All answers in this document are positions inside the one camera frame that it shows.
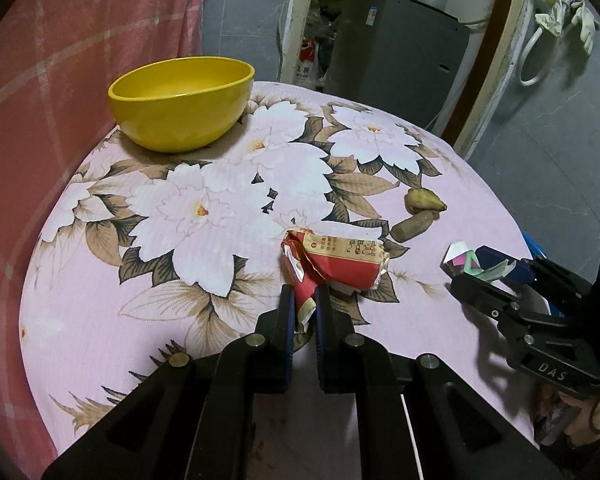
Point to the grey refrigerator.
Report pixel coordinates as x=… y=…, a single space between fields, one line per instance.
x=390 y=60

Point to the yellow bowl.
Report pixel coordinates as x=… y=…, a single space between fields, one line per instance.
x=180 y=120

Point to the pale rubber glove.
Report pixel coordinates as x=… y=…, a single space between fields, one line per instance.
x=586 y=25
x=552 y=20

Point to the white red sack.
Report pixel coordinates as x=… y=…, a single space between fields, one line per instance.
x=305 y=67

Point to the pale wooden door frame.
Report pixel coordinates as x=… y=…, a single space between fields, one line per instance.
x=300 y=10

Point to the white green wrapper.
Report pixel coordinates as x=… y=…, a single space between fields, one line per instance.
x=457 y=260

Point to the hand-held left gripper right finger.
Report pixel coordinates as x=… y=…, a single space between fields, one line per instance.
x=322 y=325

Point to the pink checked towel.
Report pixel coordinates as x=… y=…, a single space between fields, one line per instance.
x=40 y=85

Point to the oblong sweet potato piece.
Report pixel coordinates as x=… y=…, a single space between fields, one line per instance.
x=412 y=226

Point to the red paper pack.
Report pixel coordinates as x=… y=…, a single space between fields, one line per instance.
x=340 y=265

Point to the pink floral sheet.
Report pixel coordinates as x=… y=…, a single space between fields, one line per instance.
x=205 y=260

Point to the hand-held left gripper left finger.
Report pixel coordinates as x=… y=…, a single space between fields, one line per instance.
x=290 y=320

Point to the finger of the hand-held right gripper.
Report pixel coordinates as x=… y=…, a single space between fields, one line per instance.
x=492 y=257
x=480 y=292

